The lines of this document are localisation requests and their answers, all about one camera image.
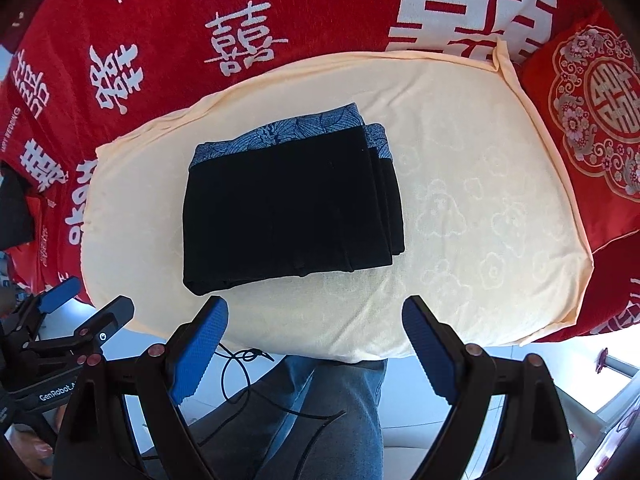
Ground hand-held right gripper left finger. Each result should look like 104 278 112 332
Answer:
52 295 231 480

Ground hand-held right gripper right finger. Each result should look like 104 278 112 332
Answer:
401 295 576 480

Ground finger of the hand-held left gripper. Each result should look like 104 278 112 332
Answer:
15 276 82 341
30 295 136 361

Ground black pants with blue waistband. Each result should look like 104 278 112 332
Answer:
181 102 406 297

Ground person's left hand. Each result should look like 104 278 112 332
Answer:
10 430 54 478

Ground person's leg in blue jeans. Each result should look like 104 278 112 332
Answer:
187 355 388 480

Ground cream patterned cushion cover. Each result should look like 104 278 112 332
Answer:
80 37 596 366

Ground red embroidered cushion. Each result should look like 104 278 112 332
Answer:
517 7 640 256

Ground red printed blanket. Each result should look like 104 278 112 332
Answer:
0 0 640 346

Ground black cable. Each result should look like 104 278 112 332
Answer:
150 342 351 466

